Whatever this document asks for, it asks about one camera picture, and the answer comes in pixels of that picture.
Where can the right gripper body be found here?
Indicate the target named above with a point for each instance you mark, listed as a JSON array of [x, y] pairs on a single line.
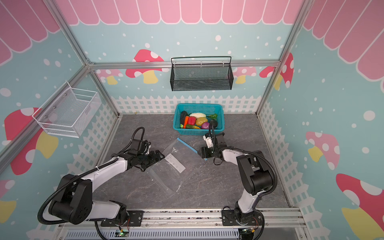
[[214, 135]]

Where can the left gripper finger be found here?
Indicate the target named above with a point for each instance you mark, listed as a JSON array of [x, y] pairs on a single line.
[[156, 155], [153, 162]]

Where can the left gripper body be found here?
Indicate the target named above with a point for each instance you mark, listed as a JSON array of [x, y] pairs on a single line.
[[144, 159]]

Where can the clear zip top bag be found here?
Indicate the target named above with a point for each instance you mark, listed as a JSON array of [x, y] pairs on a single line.
[[180, 163]]

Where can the red pepper toy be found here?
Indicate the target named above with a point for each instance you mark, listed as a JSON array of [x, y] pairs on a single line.
[[192, 121]]

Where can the teal plastic basket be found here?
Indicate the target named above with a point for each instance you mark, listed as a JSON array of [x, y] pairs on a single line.
[[207, 109]]

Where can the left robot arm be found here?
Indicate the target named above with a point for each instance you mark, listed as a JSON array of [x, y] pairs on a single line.
[[73, 202]]

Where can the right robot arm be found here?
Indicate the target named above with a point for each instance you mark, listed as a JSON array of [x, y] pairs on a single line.
[[258, 177]]

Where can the dark avocado toy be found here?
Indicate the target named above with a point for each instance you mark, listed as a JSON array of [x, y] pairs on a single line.
[[213, 123]]

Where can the purple onion toy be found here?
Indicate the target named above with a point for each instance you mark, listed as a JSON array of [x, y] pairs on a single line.
[[206, 125]]

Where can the green leafy vegetable toy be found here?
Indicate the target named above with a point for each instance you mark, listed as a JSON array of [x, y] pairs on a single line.
[[213, 117]]

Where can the yellow potato toy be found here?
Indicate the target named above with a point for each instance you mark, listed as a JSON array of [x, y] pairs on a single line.
[[200, 121]]

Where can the white radish toy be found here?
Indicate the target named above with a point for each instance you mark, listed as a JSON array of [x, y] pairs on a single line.
[[198, 115]]

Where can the orange carrot toy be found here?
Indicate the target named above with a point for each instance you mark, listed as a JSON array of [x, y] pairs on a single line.
[[186, 122]]

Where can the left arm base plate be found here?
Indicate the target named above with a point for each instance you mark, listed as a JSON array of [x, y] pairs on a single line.
[[132, 217]]

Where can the black mesh wall basket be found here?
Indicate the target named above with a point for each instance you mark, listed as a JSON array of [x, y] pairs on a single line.
[[201, 73]]

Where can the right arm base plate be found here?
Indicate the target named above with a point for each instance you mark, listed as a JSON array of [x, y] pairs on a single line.
[[237, 218]]

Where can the white wire wall basket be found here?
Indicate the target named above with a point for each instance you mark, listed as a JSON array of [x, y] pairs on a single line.
[[68, 112]]

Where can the aluminium front rail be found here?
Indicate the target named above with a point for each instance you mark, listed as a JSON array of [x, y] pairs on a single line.
[[212, 218]]

